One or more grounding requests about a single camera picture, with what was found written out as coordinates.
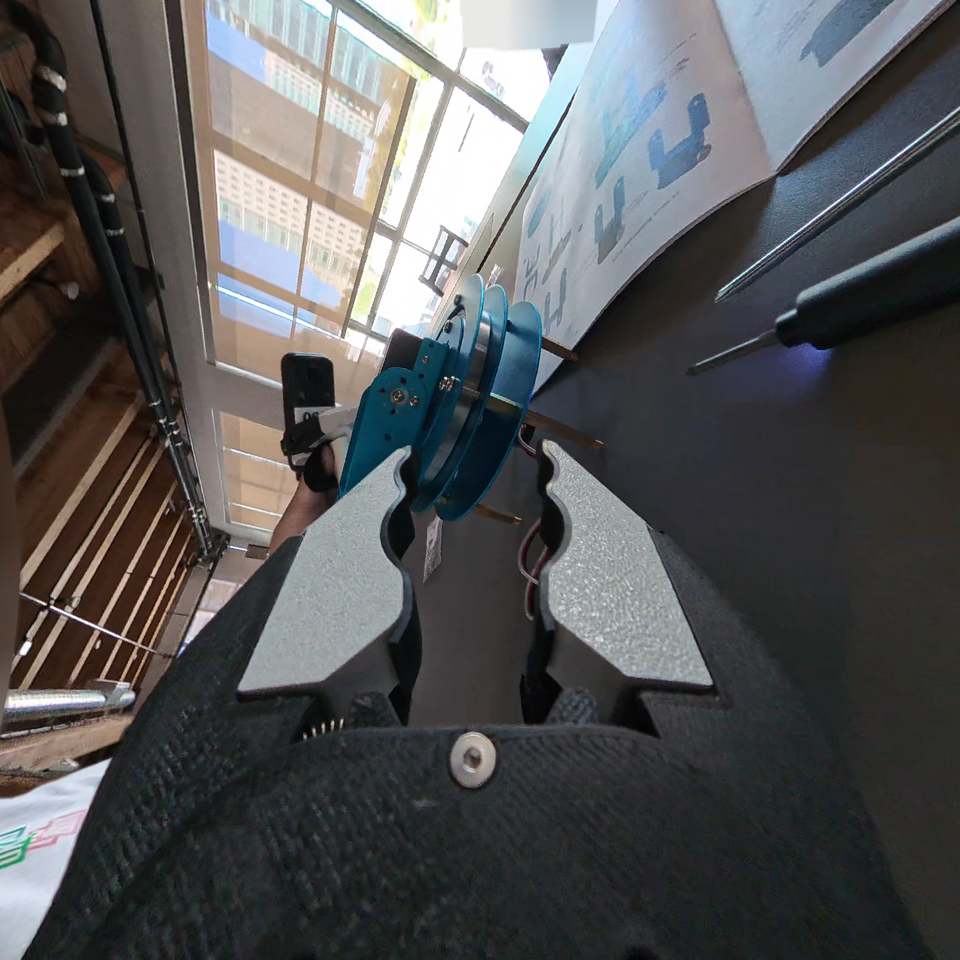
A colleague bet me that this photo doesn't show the red white black servo cable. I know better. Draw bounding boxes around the red white black servo cable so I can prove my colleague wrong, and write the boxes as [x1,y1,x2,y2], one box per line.
[516,516,562,624]

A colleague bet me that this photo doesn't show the thin metal rod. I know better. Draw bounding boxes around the thin metal rod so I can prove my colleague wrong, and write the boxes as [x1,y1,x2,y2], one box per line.
[714,105,960,305]

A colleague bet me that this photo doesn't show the large window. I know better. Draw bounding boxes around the large window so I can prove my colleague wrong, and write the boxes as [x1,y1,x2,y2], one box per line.
[180,0,545,530]

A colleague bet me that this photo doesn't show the instruction sheet with blue print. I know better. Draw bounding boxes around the instruction sheet with blue print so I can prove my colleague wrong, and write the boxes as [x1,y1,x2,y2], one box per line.
[512,0,781,393]

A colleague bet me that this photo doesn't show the black metal tie rod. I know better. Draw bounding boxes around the black metal tie rod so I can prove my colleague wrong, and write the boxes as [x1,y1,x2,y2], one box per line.
[18,591,180,661]

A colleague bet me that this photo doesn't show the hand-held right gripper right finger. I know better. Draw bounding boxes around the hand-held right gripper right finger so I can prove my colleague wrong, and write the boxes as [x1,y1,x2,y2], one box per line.
[522,439,715,725]

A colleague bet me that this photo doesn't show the instruction sheet with grey print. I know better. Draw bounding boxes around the instruction sheet with grey print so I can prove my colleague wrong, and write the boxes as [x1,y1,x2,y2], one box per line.
[712,0,960,175]

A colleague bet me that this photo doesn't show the black frame stand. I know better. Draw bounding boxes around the black frame stand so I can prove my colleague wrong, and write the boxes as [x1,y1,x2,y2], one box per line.
[417,223,472,298]

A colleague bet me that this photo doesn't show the black electric screwdriver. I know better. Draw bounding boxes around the black electric screwdriver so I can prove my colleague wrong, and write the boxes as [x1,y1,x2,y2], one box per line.
[687,216,960,378]

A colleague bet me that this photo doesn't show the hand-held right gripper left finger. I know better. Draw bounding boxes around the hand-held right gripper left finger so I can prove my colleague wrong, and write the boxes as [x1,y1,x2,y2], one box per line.
[237,445,420,725]

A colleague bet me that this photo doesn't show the person's left forearm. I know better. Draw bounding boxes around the person's left forearm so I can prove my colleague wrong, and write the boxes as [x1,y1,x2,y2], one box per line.
[267,472,325,558]

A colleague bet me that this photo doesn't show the black insulated pipes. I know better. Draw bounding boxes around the black insulated pipes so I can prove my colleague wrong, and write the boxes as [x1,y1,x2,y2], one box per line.
[15,0,220,560]

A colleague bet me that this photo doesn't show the blue toy robot arm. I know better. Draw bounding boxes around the blue toy robot arm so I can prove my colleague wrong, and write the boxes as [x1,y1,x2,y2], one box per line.
[337,273,606,528]

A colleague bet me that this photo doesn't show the silver ventilation duct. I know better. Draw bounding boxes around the silver ventilation duct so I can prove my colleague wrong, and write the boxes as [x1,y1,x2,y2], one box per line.
[0,681,138,727]

